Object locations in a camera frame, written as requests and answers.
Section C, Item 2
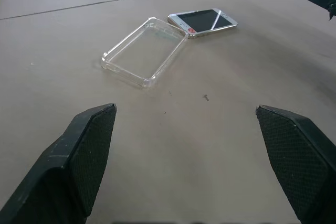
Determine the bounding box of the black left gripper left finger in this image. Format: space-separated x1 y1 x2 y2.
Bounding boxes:
0 103 118 224

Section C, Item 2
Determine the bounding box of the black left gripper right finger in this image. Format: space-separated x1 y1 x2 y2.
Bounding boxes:
255 104 336 224

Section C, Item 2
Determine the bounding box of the clear plastic phone case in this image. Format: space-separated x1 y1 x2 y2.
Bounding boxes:
100 17 188 90

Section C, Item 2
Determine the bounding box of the white and gold smartphone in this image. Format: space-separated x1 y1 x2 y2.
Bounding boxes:
167 8 239 40

